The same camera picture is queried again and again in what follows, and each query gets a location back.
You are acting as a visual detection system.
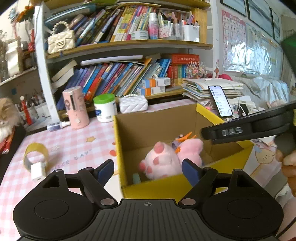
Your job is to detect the yellow tape roll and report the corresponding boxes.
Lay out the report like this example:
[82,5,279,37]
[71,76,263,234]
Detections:
[24,143,49,173]

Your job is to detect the cream purse with pearl handle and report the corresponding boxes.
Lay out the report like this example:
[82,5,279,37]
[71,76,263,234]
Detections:
[47,21,76,55]

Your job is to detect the white cable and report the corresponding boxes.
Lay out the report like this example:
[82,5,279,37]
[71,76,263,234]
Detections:
[228,103,250,121]

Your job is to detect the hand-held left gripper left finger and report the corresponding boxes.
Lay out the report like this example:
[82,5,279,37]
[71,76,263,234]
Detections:
[42,159,116,207]

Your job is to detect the orange and white carton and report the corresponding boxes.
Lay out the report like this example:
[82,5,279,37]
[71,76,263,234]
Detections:
[142,78,171,88]
[137,86,166,96]

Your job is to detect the colourful thick standing books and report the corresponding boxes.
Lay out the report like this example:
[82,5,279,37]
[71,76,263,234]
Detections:
[167,65,188,85]

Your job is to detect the row of leaning children's books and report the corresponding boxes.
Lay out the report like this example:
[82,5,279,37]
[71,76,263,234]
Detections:
[51,58,171,109]

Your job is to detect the red thick dictionary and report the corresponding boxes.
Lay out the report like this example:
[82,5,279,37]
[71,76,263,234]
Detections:
[170,54,200,67]

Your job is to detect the colourful spiky paper decoration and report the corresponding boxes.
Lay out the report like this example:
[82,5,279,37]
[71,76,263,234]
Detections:
[185,61,207,79]

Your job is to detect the stack of papers and booklets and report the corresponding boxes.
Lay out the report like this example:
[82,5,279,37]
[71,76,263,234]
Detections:
[181,78,245,105]

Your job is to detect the yellow cardboard box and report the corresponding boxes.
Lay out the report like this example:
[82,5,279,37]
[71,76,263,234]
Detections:
[113,103,255,200]

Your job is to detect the white wall charts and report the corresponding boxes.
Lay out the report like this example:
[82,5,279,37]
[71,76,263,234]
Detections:
[245,22,284,79]

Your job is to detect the white quilted purse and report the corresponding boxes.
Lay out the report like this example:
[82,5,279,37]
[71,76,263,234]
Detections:
[119,94,148,113]

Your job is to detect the pink alphabet poster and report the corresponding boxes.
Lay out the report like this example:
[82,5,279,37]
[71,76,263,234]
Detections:
[221,9,247,73]

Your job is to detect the fluffy beige plush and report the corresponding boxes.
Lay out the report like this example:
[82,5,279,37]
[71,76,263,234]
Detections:
[0,97,22,138]

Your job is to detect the white pen holder with brushes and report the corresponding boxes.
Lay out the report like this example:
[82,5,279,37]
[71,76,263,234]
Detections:
[14,93,48,127]

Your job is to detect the pink rabbit cutout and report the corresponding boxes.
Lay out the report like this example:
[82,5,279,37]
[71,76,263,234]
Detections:
[214,59,221,80]

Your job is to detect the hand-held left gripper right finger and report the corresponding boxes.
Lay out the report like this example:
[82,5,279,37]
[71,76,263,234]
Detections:
[179,159,255,207]

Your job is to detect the white and wooden bookshelf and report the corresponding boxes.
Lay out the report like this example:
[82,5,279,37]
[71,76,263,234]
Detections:
[35,0,214,122]

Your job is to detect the white jar with green lid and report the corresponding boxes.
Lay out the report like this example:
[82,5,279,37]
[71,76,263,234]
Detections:
[93,94,118,123]

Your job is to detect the clear spray bottle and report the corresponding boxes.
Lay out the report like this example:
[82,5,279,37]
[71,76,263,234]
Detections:
[47,120,70,132]

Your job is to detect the row of upright paperback books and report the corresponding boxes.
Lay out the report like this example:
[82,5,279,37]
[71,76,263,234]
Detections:
[69,5,153,44]

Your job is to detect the white pen holder with markers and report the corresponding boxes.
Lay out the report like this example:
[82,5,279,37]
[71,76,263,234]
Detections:
[183,14,201,43]

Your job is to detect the pink plush with orange trim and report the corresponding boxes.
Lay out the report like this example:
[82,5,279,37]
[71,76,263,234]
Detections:
[175,132,204,167]

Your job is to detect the smartphone with lit screen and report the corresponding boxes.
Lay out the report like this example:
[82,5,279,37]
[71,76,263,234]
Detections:
[208,85,234,117]

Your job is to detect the small white box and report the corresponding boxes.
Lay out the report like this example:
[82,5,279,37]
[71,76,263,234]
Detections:
[31,162,48,182]

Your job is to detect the pastel spray can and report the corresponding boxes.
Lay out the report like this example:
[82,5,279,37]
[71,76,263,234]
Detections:
[149,13,159,39]

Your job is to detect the person's pink clothing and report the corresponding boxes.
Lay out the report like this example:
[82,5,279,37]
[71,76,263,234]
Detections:
[276,197,296,241]

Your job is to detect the pink patterned pen holder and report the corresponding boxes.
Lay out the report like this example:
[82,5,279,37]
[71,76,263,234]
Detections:
[158,14,176,39]

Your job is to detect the pink checkered tablecloth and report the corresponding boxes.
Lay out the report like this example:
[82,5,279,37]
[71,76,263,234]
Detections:
[0,100,287,241]

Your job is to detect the pink paw plush toy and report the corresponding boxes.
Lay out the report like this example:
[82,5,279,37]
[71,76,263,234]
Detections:
[139,141,182,180]

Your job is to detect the person's right hand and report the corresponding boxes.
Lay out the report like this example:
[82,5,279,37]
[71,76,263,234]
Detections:
[276,150,296,186]

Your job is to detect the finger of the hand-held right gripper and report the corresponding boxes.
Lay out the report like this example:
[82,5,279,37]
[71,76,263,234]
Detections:
[201,122,255,145]

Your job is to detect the pink cylindrical dispenser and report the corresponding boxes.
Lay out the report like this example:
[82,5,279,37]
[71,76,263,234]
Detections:
[62,86,90,129]

